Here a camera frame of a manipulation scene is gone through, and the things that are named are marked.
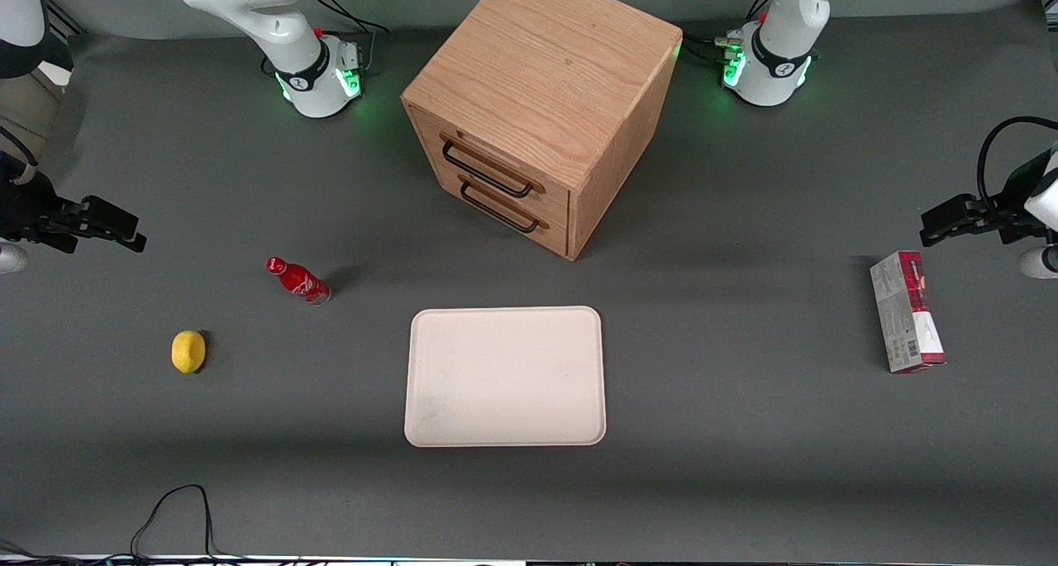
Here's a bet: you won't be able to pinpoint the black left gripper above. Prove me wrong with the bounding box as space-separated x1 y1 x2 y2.
919 148 1057 248

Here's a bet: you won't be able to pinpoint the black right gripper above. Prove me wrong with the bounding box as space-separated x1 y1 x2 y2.
0 151 148 254

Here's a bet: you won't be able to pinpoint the wooden drawer with worn handle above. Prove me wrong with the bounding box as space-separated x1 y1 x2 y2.
407 103 571 220

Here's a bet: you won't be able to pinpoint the oak wooden drawer cabinet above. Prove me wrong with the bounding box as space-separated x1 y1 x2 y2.
401 0 684 262

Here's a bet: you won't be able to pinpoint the grey and red carton box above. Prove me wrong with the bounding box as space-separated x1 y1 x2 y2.
869 250 948 375

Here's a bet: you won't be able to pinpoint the yellow lemon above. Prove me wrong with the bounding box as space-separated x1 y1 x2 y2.
171 330 207 375

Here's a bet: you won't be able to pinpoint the beige background box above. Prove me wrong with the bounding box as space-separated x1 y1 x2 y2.
0 60 65 170

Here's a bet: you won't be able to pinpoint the red cola bottle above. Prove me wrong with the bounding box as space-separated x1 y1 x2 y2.
265 256 332 307

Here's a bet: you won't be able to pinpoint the cream rectangular tray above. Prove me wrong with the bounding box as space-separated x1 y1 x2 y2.
403 305 608 449

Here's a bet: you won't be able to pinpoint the black left arm wrist cable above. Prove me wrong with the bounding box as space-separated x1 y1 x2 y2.
977 116 1058 207

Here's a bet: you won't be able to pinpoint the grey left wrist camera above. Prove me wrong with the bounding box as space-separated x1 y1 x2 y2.
1019 247 1058 280

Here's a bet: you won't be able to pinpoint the aluminium frame rail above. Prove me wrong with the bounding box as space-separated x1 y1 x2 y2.
37 0 88 40

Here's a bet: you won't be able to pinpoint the black looped floor cable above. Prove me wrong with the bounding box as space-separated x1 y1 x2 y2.
130 483 222 562

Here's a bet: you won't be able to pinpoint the black left arm base cables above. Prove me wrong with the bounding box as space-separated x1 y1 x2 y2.
681 0 774 69

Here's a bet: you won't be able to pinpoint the black arm base cables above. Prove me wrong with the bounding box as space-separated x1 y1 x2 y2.
681 0 774 69
261 0 391 78

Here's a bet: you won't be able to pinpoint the black right arm base cables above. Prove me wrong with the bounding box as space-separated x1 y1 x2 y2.
261 0 391 78

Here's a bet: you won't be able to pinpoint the wooden drawer with black handle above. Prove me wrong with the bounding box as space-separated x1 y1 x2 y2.
430 165 571 259

